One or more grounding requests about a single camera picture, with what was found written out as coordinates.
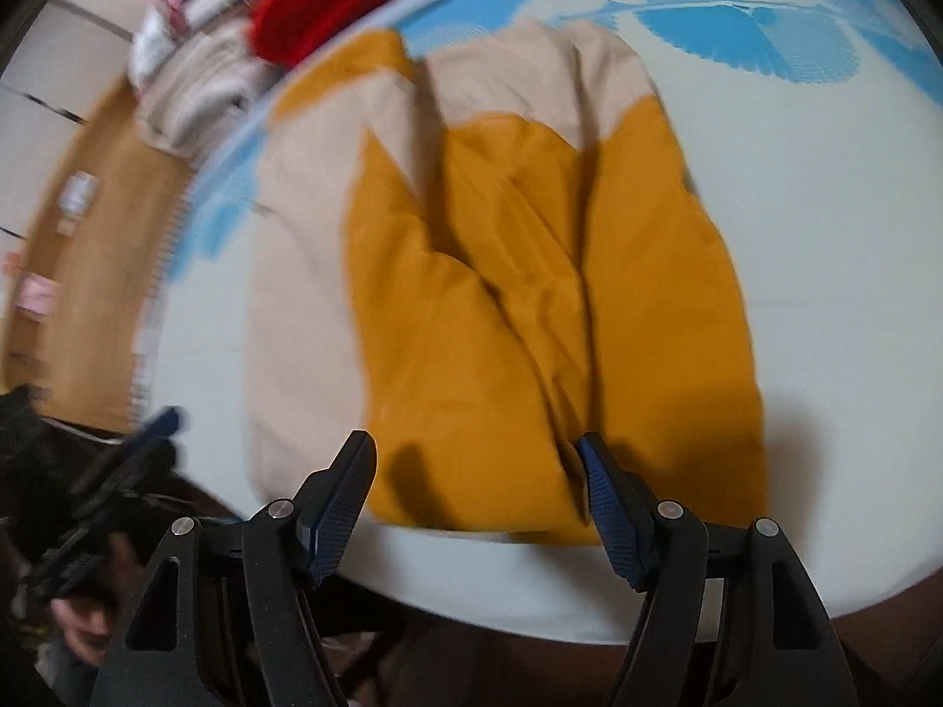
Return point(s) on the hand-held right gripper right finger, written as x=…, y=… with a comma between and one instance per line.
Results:
x=611, y=515

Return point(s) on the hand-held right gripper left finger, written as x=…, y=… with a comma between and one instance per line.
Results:
x=335, y=523

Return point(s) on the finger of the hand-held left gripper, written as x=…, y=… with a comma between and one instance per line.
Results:
x=158, y=423

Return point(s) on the beige and orange hooded jacket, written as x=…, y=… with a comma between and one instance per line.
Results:
x=545, y=294

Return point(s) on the person's left hand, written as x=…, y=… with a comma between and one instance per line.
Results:
x=96, y=604

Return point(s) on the pink packet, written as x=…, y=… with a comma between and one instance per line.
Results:
x=37, y=294

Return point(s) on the blue fan print bed sheet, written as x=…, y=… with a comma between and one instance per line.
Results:
x=825, y=272

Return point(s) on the white folded blanket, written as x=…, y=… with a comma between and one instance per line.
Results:
x=206, y=96

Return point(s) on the pink and white cloth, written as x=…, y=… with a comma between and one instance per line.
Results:
x=158, y=33

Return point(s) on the red folded blanket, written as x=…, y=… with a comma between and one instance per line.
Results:
x=331, y=0

